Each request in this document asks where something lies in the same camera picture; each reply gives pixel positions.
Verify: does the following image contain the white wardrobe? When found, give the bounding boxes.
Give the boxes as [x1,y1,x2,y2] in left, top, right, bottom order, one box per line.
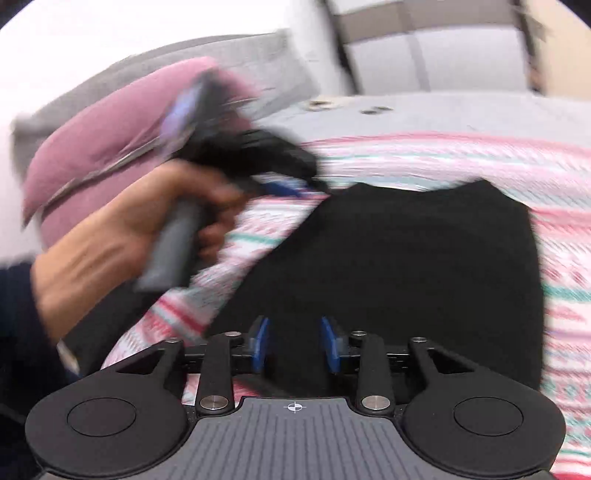
[323,0,532,95]

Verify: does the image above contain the person's left forearm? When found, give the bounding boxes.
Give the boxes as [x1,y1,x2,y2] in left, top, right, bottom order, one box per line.
[0,240,93,467]

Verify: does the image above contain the pink pillow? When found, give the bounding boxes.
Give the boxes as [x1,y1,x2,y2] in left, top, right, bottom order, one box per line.
[21,58,259,250]

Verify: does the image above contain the person's left hand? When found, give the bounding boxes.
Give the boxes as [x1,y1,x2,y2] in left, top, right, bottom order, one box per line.
[67,161,250,317]

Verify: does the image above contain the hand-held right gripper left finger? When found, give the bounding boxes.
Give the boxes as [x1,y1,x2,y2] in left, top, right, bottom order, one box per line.
[115,316,271,414]

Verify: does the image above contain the grey bed sheet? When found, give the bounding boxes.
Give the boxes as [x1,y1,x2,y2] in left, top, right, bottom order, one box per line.
[259,92,591,153]

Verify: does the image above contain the grey pillow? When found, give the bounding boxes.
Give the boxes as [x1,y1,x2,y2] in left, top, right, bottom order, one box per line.
[11,30,321,139]

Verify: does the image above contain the cream door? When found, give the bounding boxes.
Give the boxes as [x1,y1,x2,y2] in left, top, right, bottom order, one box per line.
[538,0,591,97]

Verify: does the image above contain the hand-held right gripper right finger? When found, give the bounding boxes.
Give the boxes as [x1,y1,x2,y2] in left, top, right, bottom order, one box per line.
[320,316,476,414]

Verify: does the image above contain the pink white patterned blanket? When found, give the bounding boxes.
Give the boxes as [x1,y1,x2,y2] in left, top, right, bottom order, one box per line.
[102,131,591,480]

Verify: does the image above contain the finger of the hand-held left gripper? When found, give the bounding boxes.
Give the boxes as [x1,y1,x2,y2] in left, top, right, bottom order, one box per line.
[261,178,329,198]

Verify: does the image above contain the dark door frame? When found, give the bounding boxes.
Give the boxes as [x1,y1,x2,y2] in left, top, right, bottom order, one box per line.
[517,0,548,95]

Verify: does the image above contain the black pants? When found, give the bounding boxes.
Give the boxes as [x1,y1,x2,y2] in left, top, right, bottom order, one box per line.
[205,180,548,400]

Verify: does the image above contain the small brown item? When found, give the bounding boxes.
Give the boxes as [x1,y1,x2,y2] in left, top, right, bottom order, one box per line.
[302,97,342,112]

